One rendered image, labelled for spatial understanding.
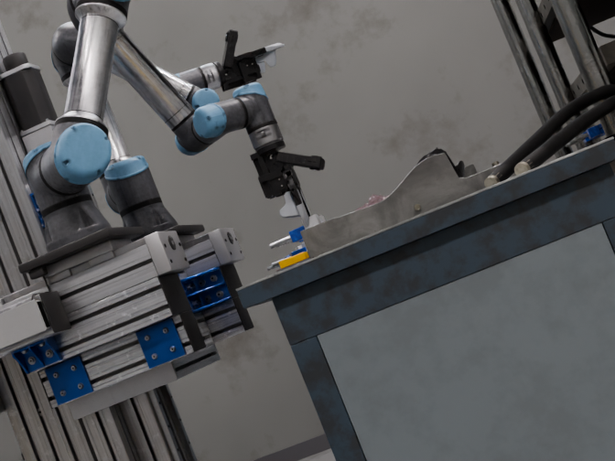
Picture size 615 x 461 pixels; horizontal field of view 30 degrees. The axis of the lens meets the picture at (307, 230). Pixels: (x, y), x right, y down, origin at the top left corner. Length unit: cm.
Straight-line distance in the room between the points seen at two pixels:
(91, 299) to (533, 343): 100
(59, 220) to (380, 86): 350
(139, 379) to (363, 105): 343
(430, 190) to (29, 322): 93
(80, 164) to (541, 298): 100
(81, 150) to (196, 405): 379
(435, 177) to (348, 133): 327
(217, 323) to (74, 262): 56
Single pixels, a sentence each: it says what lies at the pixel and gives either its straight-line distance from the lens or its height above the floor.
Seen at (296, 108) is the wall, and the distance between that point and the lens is 593.
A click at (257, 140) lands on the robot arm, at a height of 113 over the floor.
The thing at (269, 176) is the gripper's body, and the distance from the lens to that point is 270.
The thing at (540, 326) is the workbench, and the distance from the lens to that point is 202.
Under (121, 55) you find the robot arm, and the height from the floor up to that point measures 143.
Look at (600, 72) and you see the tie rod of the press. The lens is 278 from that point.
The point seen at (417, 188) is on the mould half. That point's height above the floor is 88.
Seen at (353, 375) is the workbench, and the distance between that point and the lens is 203.
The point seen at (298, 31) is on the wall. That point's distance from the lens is 598.
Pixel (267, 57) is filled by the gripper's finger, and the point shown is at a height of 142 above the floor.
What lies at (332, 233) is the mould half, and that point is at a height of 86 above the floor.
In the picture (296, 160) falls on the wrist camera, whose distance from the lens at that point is 271.
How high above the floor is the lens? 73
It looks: 3 degrees up
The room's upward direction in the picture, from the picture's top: 22 degrees counter-clockwise
